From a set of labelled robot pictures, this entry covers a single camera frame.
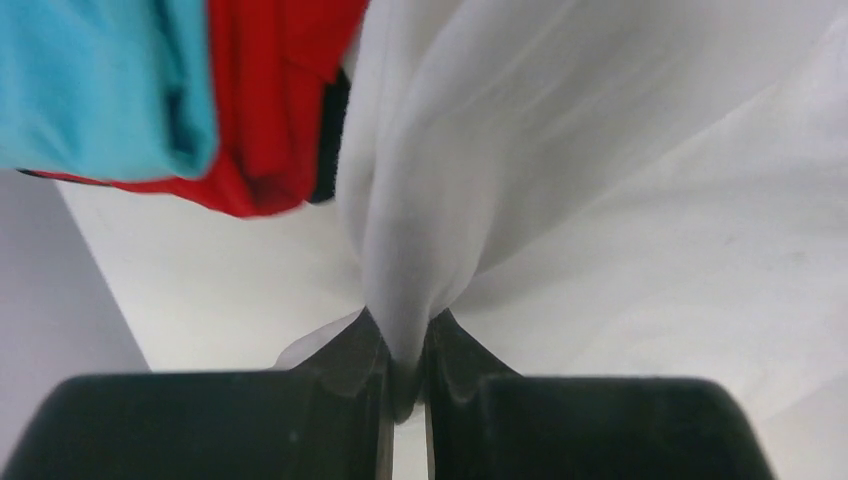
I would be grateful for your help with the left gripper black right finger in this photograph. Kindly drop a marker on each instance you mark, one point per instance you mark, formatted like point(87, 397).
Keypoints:
point(486, 421)

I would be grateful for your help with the folded red t shirt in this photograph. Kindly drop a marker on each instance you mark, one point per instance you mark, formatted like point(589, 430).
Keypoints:
point(270, 62)

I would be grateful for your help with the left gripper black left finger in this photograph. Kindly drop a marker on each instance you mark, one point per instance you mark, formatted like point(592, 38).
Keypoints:
point(326, 418)

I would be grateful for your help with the folded cyan t shirt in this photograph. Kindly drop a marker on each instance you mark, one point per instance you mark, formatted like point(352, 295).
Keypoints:
point(107, 90)

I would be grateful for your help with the folded black t shirt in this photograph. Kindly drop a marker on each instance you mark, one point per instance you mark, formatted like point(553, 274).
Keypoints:
point(335, 102)

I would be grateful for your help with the white t shirt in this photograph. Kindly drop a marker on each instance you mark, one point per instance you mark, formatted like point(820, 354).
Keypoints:
point(625, 187)

